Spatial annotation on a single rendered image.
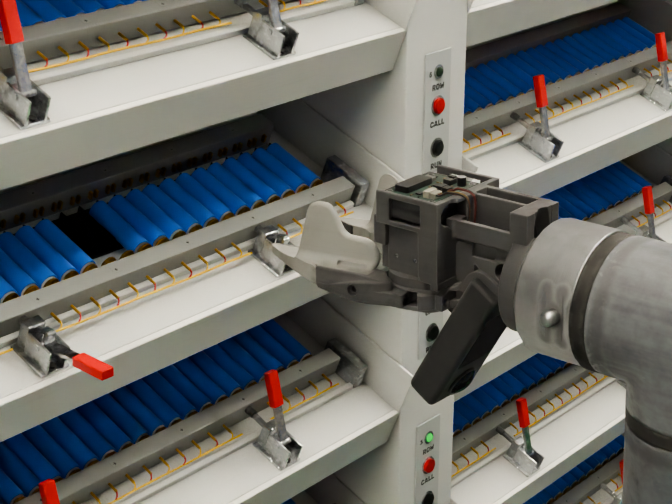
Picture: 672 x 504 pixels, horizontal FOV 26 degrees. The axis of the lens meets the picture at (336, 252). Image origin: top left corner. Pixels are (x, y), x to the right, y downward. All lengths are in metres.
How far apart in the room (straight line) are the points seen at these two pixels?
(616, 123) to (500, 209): 0.83
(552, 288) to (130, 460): 0.55
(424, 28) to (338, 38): 0.11
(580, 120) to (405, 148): 0.39
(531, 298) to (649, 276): 0.08
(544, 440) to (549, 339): 0.95
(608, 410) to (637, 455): 1.04
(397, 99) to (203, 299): 0.29
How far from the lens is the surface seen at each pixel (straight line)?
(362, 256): 1.01
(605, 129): 1.76
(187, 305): 1.26
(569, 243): 0.91
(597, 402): 1.96
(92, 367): 1.11
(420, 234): 0.96
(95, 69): 1.17
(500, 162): 1.60
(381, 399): 1.52
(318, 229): 1.02
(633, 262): 0.89
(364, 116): 1.43
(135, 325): 1.22
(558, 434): 1.88
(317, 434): 1.46
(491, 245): 0.95
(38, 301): 1.19
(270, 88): 1.26
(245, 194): 1.37
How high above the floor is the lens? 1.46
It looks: 22 degrees down
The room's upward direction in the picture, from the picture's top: straight up
